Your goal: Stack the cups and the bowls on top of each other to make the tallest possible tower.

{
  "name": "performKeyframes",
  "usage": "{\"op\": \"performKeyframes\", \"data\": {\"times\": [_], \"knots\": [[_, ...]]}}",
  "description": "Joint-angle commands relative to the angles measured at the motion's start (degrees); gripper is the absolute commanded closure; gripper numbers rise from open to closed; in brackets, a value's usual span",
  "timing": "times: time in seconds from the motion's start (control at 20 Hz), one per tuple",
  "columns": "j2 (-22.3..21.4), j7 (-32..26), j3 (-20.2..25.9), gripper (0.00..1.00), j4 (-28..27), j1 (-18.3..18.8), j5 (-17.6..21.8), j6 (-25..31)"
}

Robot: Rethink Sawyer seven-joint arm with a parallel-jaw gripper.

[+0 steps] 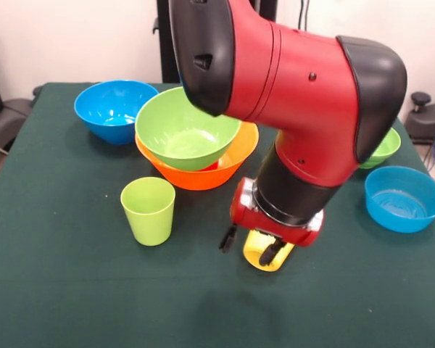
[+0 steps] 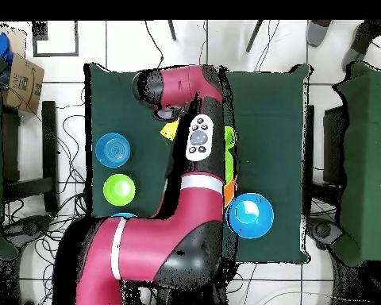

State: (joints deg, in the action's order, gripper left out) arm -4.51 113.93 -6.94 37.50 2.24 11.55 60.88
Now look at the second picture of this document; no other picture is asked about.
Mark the large green bowl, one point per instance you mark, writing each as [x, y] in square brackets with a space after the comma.
[229, 165]

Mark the yellow cup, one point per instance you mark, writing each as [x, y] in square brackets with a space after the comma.
[170, 131]

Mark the large orange bowl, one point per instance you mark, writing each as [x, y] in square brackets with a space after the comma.
[229, 190]

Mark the green cup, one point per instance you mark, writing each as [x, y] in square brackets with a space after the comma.
[230, 138]

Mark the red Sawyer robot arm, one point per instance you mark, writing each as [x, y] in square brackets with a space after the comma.
[177, 235]

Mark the small blue bowl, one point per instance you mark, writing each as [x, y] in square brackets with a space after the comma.
[112, 151]

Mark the small green bowl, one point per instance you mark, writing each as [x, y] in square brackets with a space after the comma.
[112, 190]

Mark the large blue bowl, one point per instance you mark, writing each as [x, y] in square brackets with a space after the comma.
[123, 215]
[254, 225]

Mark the dark green table cloth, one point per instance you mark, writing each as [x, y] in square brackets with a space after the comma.
[266, 127]

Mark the black tripod leg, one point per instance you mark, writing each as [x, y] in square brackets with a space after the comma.
[172, 30]
[254, 35]

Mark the black chair base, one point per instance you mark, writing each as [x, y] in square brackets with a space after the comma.
[324, 230]

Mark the printed cardboard box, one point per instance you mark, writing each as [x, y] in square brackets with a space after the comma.
[22, 92]

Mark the person's foot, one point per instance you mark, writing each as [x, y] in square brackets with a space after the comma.
[360, 41]
[317, 33]

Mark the blue bag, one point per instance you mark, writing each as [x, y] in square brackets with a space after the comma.
[1, 46]

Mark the black chair frame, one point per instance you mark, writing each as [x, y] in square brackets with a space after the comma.
[49, 143]

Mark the black square floor frame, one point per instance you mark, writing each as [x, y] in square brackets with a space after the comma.
[39, 33]

